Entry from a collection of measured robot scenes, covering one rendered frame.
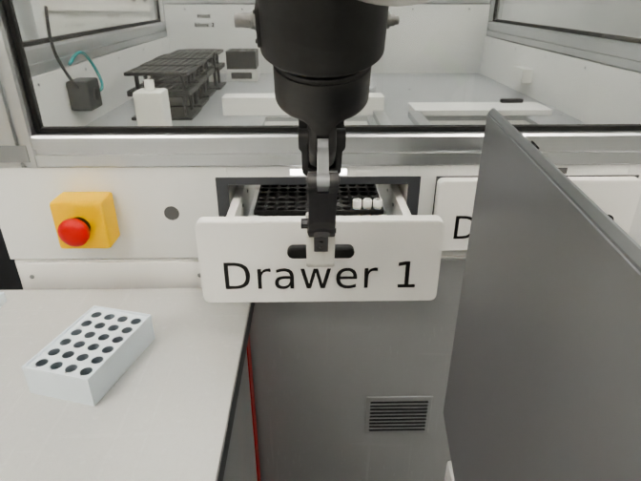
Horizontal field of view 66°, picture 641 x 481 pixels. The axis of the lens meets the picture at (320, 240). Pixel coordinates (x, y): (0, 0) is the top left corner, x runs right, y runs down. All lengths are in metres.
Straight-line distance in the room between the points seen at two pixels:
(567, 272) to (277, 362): 0.68
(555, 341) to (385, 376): 0.66
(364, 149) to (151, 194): 0.31
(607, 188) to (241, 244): 0.52
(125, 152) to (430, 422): 0.70
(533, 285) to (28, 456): 0.49
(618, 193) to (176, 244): 0.65
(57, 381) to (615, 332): 0.54
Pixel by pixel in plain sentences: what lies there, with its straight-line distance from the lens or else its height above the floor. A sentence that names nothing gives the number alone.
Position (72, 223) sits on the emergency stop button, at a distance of 0.73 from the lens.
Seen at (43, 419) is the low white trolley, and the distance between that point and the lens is 0.63.
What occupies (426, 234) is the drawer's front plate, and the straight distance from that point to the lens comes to 0.60.
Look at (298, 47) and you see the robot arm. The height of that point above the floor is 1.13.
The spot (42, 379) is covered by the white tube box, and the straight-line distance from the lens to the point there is 0.64.
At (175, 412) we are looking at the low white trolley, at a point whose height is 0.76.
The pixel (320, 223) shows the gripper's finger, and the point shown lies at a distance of 0.45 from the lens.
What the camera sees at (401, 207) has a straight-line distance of 0.71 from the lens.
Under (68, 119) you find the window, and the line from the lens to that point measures 0.78.
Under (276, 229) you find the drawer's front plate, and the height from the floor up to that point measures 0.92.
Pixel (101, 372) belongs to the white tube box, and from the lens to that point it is 0.61.
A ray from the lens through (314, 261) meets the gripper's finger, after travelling 0.53.
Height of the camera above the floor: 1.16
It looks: 26 degrees down
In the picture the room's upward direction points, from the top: straight up
